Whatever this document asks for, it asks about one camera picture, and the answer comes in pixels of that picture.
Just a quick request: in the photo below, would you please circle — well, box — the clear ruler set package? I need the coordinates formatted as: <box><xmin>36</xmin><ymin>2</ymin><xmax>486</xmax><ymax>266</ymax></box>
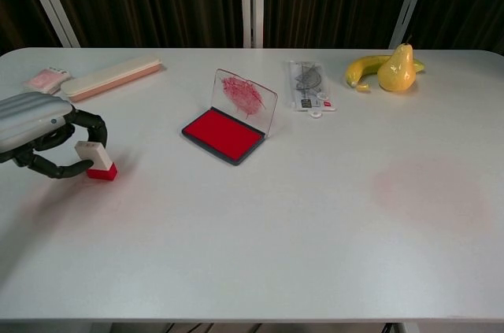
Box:
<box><xmin>288</xmin><ymin>59</ymin><xmax>339</xmax><ymax>119</ymax></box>

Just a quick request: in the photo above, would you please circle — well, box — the white block with red base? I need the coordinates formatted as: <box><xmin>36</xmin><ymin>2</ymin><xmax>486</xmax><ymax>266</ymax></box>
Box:
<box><xmin>74</xmin><ymin>141</ymin><xmax>119</xmax><ymax>182</ymax></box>

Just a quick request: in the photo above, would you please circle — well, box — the cream and pink pencil case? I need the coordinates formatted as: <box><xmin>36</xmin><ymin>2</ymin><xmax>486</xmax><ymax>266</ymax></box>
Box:
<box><xmin>60</xmin><ymin>54</ymin><xmax>163</xmax><ymax>103</ymax></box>

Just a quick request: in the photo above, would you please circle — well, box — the yellow pear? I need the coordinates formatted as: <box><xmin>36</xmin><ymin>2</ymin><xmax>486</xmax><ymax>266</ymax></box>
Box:
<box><xmin>376</xmin><ymin>35</ymin><xmax>417</xmax><ymax>93</ymax></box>

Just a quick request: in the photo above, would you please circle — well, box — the yellow banana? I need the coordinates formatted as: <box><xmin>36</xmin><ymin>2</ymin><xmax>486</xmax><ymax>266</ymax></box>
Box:
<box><xmin>346</xmin><ymin>54</ymin><xmax>427</xmax><ymax>94</ymax></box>

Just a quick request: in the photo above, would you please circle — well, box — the red ink pad case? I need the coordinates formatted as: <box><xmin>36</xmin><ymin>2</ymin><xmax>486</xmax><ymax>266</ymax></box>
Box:
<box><xmin>181</xmin><ymin>68</ymin><xmax>280</xmax><ymax>167</ymax></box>

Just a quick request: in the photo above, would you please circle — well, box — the pink tissue pack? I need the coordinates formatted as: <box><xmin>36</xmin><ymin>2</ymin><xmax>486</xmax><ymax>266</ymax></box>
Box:
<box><xmin>22</xmin><ymin>68</ymin><xmax>75</xmax><ymax>94</ymax></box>

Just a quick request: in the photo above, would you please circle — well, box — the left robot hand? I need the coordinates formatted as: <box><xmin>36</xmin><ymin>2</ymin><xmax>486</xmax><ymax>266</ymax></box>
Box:
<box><xmin>0</xmin><ymin>91</ymin><xmax>109</xmax><ymax>181</ymax></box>

